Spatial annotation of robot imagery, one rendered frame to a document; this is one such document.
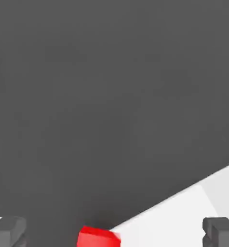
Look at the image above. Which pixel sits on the small red cube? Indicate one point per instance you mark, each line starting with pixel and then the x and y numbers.
pixel 97 238

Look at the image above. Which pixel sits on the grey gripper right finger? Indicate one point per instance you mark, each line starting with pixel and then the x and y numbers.
pixel 222 234

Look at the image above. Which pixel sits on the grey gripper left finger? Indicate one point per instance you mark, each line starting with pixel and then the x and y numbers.
pixel 8 233

